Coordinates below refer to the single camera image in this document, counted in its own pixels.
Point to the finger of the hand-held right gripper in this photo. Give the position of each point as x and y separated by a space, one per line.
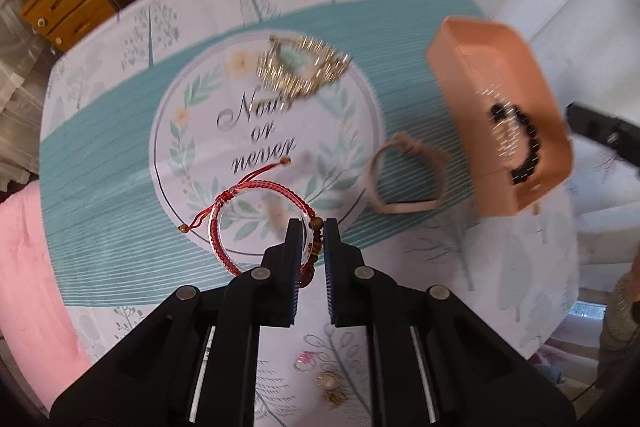
595 124

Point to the small gold charm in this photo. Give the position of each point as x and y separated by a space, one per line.
334 399

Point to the round gold earring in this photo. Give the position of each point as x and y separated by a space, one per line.
327 380

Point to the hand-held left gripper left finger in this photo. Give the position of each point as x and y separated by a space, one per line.
295 267

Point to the pink fluffy blanket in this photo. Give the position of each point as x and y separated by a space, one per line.
30 257

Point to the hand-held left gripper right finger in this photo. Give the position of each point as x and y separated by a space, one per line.
331 272

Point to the peach plastic box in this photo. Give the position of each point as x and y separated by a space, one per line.
500 57

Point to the gold rhinestone hair comb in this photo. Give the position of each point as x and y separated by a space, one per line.
300 82

